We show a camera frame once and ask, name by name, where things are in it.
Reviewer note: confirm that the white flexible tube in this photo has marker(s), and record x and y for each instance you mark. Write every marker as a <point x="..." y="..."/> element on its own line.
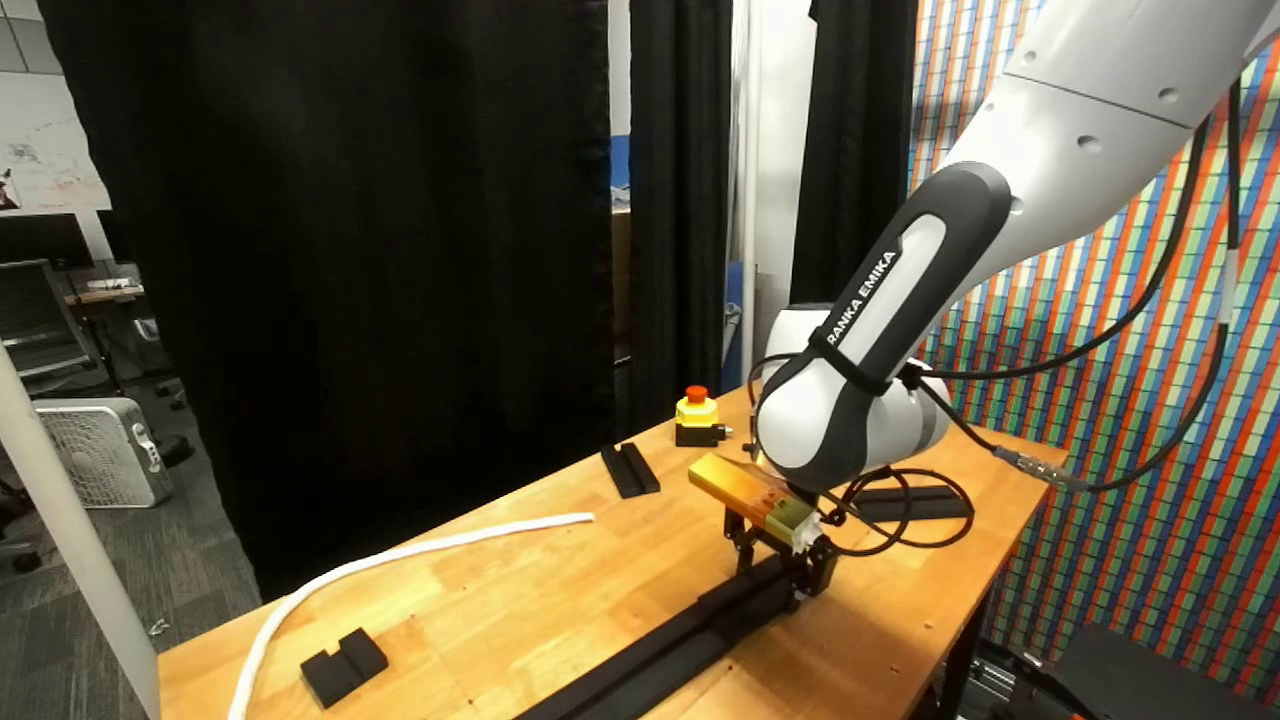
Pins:
<point x="532" y="527"/>

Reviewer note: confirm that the grey computer case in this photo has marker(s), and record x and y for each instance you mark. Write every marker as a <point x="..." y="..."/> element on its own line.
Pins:
<point x="101" y="454"/>

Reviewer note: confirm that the colourful patterned wall panel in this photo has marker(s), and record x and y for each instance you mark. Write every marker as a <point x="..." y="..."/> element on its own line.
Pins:
<point x="1175" y="563"/>

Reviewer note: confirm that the white frame post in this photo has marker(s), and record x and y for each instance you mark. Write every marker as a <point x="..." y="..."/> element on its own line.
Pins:
<point x="765" y="161"/>

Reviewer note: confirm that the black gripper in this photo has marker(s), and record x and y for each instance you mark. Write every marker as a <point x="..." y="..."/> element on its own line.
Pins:
<point x="765" y="544"/>

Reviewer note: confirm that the white metal pole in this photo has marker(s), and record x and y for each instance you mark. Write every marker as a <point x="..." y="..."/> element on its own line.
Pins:
<point x="80" y="563"/>

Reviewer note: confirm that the yellow emergency stop button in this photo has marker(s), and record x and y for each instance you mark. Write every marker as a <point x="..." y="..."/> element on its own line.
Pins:
<point x="699" y="418"/>

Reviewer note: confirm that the wide black curtain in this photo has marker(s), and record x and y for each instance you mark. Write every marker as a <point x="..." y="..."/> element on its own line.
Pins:
<point x="333" y="266"/>

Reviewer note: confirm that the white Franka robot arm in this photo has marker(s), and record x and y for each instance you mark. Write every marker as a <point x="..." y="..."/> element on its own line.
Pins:
<point x="1107" y="105"/>

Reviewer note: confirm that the small black grooved block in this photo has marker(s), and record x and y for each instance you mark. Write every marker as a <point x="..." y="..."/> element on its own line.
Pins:
<point x="342" y="666"/>

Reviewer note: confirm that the black controller box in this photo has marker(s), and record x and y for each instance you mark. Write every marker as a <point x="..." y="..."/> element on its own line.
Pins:
<point x="1001" y="684"/>

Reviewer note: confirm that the white desk board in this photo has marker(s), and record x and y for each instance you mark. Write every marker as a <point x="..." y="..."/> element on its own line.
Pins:
<point x="40" y="144"/>

